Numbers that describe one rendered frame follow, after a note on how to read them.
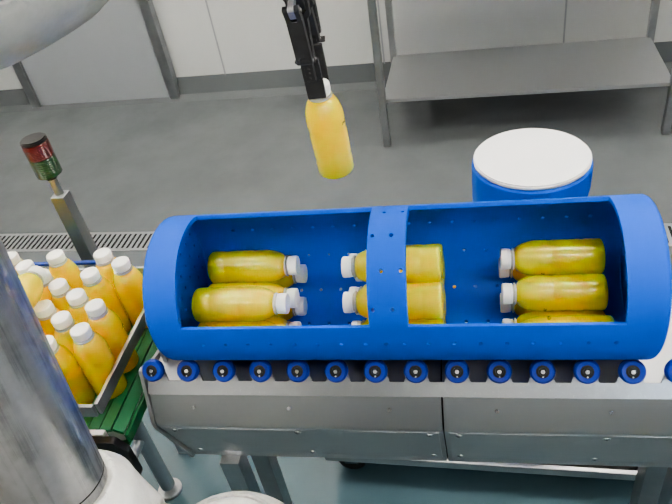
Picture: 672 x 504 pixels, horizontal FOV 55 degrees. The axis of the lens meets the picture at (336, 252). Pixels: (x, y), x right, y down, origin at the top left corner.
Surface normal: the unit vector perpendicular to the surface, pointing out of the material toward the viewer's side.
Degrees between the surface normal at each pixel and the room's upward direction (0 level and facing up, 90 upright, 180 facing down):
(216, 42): 90
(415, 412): 70
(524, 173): 0
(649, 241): 26
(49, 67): 90
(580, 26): 90
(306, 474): 0
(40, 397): 85
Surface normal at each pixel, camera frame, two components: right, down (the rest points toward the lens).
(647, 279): -0.19, -0.02
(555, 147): -0.15, -0.77
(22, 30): 0.80, 0.60
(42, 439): 0.73, 0.22
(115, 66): -0.17, 0.63
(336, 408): -0.17, 0.33
